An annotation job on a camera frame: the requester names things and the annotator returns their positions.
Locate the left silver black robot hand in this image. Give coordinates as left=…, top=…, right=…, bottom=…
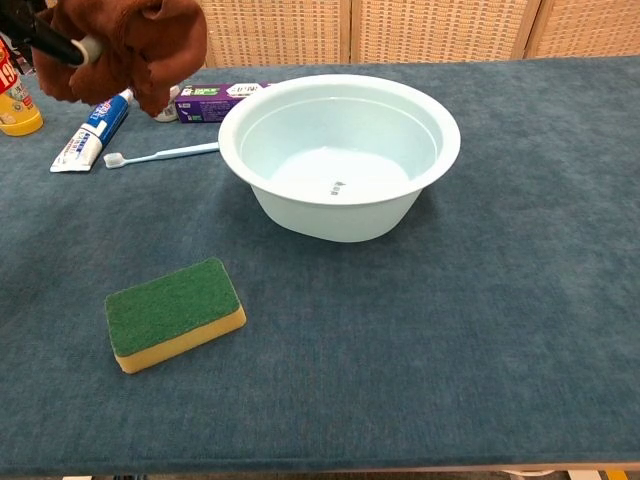
left=0, top=0, right=104, bottom=69

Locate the brown cloth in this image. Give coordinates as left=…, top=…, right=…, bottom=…
left=30, top=0, right=209, bottom=119

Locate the light blue toothbrush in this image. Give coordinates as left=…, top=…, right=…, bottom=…
left=103, top=141, right=221, bottom=170

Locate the green and yellow sponge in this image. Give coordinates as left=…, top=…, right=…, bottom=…
left=103, top=257, right=248, bottom=375

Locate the blue table cloth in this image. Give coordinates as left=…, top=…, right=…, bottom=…
left=0, top=54, right=640, bottom=476

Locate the yellow detergent bottle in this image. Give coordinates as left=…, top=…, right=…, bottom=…
left=0, top=38, right=45, bottom=138

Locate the blue white toothpaste tube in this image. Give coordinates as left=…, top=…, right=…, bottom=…
left=49, top=88, right=135, bottom=174

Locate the small white jar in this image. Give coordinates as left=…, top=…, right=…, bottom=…
left=153, top=84, right=181, bottom=123

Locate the purple toothpaste box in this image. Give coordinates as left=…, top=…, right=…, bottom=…
left=174, top=82, right=274, bottom=124

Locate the light blue plastic basin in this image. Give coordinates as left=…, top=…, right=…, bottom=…
left=217, top=73, right=462, bottom=244

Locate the wicker folding screen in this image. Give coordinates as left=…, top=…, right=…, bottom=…
left=192, top=0, right=640, bottom=69

